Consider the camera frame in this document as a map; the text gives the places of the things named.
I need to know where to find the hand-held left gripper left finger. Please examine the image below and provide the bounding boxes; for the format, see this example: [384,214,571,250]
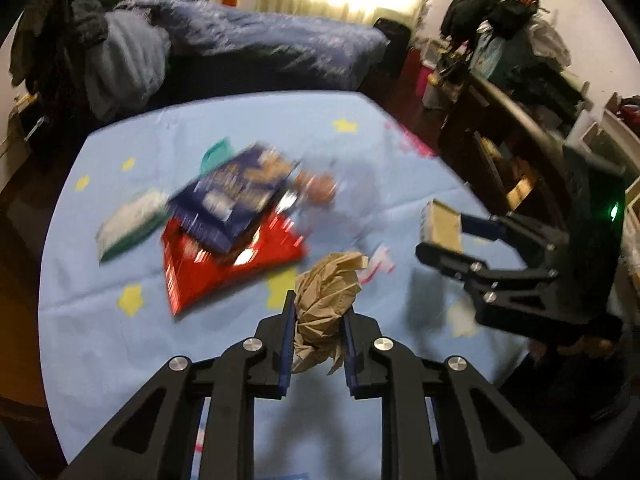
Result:
[60,290,296,480]

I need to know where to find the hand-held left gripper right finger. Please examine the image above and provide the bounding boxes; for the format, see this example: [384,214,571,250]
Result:
[342,310,576,480]

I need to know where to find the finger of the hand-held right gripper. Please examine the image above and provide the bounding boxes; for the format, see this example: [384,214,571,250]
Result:
[459,211,569,252]
[416,241,560,307]

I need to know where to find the yellow sponge block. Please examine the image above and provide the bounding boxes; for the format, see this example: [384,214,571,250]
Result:
[421,199,464,254]

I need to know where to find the brown paper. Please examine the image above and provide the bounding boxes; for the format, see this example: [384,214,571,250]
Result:
[291,252,369,376]

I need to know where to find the teal ridged plastic piece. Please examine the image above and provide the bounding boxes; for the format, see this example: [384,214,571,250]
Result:
[199,138,234,172]

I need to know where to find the yellow packet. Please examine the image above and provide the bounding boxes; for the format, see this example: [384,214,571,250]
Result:
[504,174,537,212]

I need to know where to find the small white pink wrapper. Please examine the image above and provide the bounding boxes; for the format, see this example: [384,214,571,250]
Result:
[357,244,397,282]

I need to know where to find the red snack bag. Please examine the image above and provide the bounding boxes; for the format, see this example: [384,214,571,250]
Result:
[161,212,309,317]

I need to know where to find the dark wooden desk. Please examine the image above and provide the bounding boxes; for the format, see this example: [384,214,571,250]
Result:
[439,67,626,223]

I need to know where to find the white frames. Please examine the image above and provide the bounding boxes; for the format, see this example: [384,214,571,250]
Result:
[565,91,640,163]

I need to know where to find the brown crumpled wrapper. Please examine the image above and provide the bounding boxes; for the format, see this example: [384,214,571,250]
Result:
[299,171,342,207]

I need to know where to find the dark blue snack bag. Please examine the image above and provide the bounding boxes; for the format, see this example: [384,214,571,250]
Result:
[167,144,301,255]

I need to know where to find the pink box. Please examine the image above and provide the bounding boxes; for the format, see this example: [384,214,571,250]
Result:
[414,57,437,96]

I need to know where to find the white green tissue pack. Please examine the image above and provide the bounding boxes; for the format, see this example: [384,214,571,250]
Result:
[96,189,171,262]

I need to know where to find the black suitcase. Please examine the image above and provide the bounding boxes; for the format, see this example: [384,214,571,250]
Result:
[374,17,413,80]

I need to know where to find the pile of dark clothes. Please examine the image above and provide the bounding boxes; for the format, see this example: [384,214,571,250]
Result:
[440,0,572,93]

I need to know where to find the bed with blue blanket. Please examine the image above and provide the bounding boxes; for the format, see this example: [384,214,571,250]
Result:
[114,0,392,111]

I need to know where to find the dark jacket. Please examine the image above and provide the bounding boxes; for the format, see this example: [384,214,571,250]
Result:
[10,0,127,88]

